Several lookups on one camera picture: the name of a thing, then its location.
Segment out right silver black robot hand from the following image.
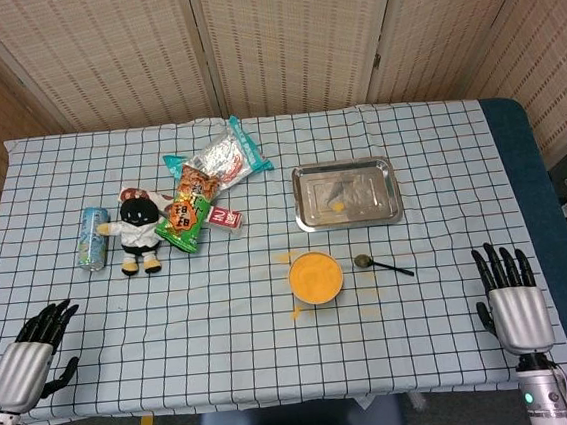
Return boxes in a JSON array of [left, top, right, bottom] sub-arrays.
[[468, 236, 558, 361]]

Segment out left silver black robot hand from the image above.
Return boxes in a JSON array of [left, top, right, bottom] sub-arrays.
[[0, 298, 90, 418]]

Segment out dark metal spoon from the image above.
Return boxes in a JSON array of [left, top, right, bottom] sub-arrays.
[[352, 248, 415, 283]]

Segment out white bowl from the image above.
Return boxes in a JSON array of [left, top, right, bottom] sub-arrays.
[[286, 248, 347, 307]]

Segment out stainless steel tray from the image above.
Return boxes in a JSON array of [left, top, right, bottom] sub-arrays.
[[289, 154, 406, 235]]

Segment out dark blue padded table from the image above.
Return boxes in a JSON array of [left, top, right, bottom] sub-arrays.
[[481, 90, 567, 384]]

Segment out black white plush doll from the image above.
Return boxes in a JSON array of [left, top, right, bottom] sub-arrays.
[[92, 182, 180, 280]]

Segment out light blue checked tablecloth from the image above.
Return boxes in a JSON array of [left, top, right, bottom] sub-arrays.
[[0, 83, 567, 425]]

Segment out green orange snack bag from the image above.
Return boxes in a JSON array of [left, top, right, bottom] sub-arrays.
[[148, 160, 229, 259]]

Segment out red white carton box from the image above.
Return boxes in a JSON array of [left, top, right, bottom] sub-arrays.
[[205, 201, 247, 241]]

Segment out silver teal snack bag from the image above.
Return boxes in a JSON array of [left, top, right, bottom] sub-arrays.
[[158, 112, 276, 200]]

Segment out woven beige folding screen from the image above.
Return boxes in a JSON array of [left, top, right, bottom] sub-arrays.
[[0, 0, 567, 224]]

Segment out right arm wrist wires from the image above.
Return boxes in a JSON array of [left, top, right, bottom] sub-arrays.
[[551, 358, 567, 401]]

